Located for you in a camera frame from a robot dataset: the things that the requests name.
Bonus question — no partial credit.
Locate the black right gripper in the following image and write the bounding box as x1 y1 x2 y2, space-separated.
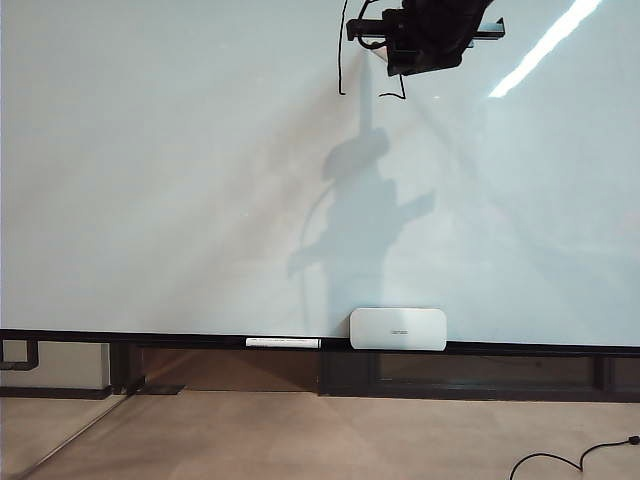
346 8 507 78

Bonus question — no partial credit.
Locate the capped white whiteboard marker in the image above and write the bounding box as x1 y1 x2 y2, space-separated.
244 337 322 351

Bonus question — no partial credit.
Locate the black skirting strip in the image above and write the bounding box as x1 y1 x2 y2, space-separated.
0 386 110 402

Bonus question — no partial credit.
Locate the black whiteboard ledge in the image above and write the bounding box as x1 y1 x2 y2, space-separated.
0 328 640 358

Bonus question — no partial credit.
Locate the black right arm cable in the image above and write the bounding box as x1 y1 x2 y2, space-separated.
356 0 382 50

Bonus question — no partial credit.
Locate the white whiteboard eraser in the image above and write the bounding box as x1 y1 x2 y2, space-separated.
348 306 448 353

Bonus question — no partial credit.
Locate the large white glass whiteboard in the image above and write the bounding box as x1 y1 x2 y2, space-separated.
0 0 640 347

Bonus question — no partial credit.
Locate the black pipe bracket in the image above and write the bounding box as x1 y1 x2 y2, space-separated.
0 338 40 372

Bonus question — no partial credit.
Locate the black floor cable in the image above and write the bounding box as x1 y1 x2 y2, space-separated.
509 435 640 480

